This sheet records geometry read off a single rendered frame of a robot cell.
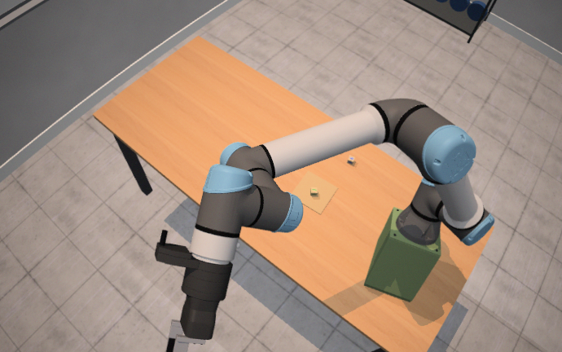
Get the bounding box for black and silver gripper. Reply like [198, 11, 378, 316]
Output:
[155, 228, 240, 352]

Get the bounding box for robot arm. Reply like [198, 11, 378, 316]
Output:
[195, 99, 494, 246]

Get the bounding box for tan flat mat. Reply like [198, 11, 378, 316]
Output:
[292, 171, 338, 214]

